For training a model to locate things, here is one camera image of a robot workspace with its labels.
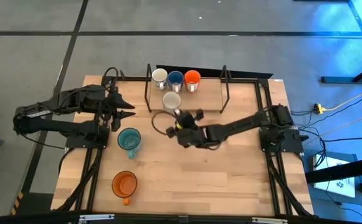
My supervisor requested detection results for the blue and white mug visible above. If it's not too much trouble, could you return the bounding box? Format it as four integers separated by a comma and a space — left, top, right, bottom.
167, 70, 185, 93

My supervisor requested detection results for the yellow power plug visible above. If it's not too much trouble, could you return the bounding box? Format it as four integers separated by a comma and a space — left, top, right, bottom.
312, 103, 328, 114

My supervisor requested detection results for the orange and white mug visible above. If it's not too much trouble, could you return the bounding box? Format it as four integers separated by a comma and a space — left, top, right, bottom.
184, 70, 201, 93

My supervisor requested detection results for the black looped cable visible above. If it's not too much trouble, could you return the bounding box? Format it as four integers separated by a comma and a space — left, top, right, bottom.
101, 67, 120, 91
151, 111, 177, 136

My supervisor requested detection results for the wooden shelf with black frame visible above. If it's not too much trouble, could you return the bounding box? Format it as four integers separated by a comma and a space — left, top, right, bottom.
143, 63, 231, 114

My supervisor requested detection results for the teal ceramic mug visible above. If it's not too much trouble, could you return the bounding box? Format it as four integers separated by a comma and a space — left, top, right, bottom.
117, 128, 143, 160

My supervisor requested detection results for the yellow white cable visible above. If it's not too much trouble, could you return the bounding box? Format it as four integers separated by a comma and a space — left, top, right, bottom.
323, 92, 362, 111

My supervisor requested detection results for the orange ceramic mug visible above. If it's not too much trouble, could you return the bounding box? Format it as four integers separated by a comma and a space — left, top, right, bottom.
111, 170, 138, 207

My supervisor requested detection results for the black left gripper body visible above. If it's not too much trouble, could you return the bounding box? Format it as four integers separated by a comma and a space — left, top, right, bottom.
85, 84, 120, 132

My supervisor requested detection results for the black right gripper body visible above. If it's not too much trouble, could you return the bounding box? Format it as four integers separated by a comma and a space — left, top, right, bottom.
165, 109, 208, 149

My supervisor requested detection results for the white printed sheet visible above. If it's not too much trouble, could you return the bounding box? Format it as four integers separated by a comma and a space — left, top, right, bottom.
312, 154, 356, 198

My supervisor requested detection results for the black flat panel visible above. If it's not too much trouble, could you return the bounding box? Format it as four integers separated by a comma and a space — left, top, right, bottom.
155, 64, 274, 80

